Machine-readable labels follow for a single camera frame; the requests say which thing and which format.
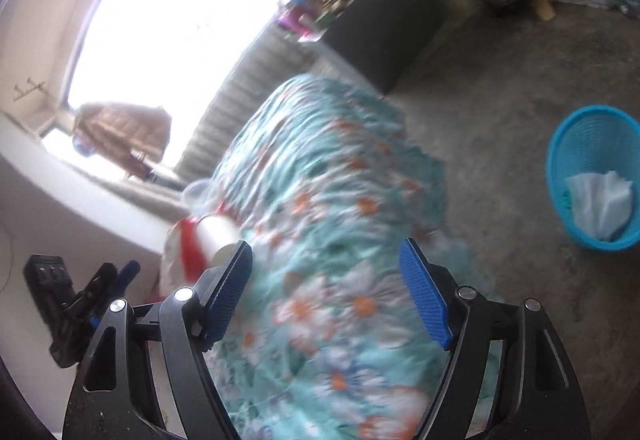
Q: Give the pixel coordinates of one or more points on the metal window railing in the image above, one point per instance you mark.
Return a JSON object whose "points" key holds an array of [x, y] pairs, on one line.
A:
{"points": [[240, 109]]}

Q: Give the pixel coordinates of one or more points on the white tissue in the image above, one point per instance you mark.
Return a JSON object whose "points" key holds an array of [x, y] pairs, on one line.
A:
{"points": [[600, 205]]}

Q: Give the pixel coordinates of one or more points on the blue plastic basket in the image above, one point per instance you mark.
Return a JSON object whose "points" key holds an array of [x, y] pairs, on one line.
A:
{"points": [[590, 139]]}

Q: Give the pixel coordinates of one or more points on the clear bottle with blue label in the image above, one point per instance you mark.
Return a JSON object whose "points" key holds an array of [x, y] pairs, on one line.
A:
{"points": [[197, 197]]}

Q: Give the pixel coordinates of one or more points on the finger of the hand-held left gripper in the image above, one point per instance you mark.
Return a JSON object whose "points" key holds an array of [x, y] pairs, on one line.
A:
{"points": [[127, 272], [97, 285]]}

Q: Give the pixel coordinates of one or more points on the wall hooks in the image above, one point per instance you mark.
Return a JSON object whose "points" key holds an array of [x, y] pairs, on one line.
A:
{"points": [[27, 89]]}

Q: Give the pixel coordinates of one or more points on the white paper cup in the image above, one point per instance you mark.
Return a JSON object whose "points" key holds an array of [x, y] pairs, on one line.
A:
{"points": [[215, 235]]}

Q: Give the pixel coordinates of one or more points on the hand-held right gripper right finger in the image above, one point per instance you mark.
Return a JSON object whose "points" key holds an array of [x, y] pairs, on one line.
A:
{"points": [[425, 290]]}

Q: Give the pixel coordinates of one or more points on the dark grey cabinet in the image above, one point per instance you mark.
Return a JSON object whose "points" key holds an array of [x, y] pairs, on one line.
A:
{"points": [[380, 29]]}

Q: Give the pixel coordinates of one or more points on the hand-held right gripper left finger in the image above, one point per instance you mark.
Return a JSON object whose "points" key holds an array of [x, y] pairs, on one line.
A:
{"points": [[227, 290]]}

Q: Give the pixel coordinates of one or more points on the red and white plastic bag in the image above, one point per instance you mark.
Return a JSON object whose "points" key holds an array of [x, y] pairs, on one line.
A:
{"points": [[180, 260]]}

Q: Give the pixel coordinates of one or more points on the floral teal blanket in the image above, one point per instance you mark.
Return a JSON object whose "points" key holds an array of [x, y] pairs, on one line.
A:
{"points": [[325, 200]]}

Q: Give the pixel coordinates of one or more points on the tan puffer jacket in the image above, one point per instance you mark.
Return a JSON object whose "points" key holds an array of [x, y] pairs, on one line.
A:
{"points": [[125, 129]]}

